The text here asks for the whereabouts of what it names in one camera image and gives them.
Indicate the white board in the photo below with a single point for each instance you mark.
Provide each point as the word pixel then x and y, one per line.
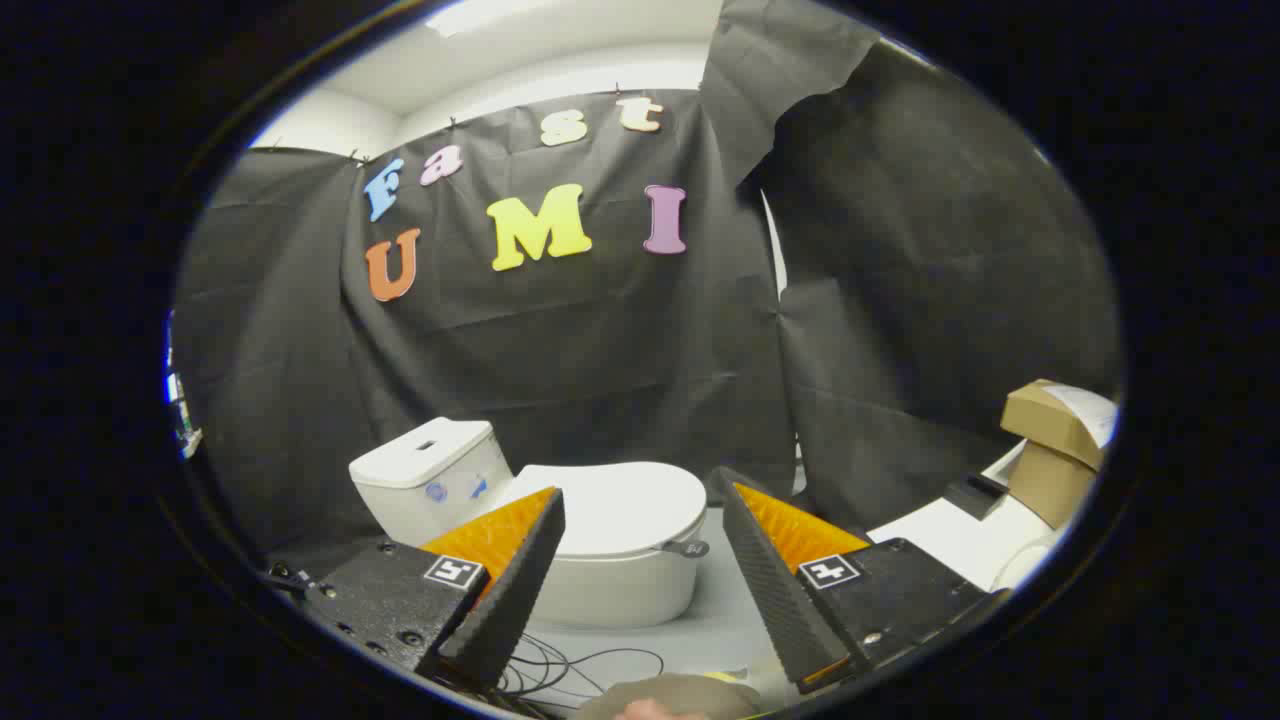
pixel 940 540

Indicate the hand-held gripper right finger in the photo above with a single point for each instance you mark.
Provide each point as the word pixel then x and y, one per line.
pixel 775 590

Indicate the small black box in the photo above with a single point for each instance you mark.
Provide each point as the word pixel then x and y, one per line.
pixel 975 495

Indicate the white cluttered equipment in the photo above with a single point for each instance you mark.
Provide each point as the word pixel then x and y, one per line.
pixel 185 420

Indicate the white toilet lid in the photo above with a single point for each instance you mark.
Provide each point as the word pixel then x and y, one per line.
pixel 620 510

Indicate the person's clothed knee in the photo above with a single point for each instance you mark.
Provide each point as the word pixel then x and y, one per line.
pixel 680 695

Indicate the black power adapter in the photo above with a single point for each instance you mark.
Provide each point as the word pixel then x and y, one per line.
pixel 285 578

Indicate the black backdrop cloth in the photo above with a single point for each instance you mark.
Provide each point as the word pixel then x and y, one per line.
pixel 600 350

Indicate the brown cardboard box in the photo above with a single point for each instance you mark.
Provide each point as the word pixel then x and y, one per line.
pixel 1050 490
pixel 1050 420

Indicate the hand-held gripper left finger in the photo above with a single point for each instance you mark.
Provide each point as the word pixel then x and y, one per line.
pixel 505 600

